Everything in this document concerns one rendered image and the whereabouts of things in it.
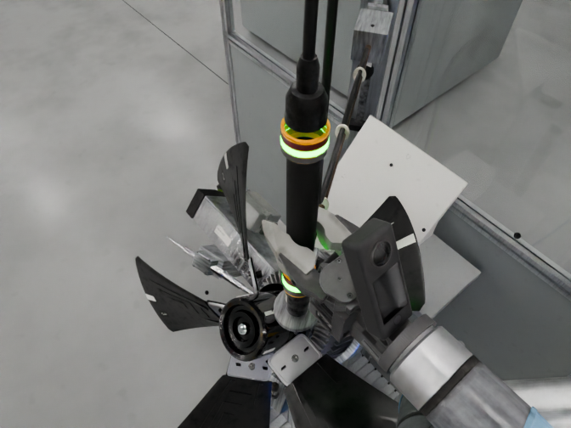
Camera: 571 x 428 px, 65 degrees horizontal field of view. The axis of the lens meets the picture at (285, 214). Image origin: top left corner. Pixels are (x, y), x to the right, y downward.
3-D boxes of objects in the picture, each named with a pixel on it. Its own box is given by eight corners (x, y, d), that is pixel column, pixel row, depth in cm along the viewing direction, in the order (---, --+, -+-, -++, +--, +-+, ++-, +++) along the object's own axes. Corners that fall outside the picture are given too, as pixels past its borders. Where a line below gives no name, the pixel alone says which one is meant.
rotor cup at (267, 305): (244, 317, 100) (200, 329, 89) (275, 267, 95) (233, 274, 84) (285, 368, 93) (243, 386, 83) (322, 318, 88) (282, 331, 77)
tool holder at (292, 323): (284, 273, 72) (284, 239, 64) (327, 284, 71) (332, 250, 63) (268, 325, 67) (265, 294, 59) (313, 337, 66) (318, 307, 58)
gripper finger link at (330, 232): (291, 224, 59) (330, 278, 54) (291, 195, 54) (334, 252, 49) (312, 215, 60) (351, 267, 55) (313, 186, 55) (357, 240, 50)
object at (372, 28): (357, 37, 105) (362, 1, 98) (387, 42, 104) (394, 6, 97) (349, 62, 99) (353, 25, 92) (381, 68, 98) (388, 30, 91)
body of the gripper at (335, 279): (302, 307, 54) (376, 388, 48) (305, 270, 47) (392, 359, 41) (349, 272, 57) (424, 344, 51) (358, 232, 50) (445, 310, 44)
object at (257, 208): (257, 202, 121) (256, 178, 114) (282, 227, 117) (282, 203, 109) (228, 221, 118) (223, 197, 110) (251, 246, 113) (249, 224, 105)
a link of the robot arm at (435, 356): (430, 397, 39) (487, 339, 42) (390, 356, 41) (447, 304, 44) (411, 419, 45) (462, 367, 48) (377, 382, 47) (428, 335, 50)
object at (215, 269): (264, 305, 100) (168, 240, 119) (268, 295, 99) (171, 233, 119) (258, 306, 98) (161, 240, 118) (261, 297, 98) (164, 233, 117)
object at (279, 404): (281, 388, 114) (289, 364, 112) (300, 402, 110) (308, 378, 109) (261, 399, 107) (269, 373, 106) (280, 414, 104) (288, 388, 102)
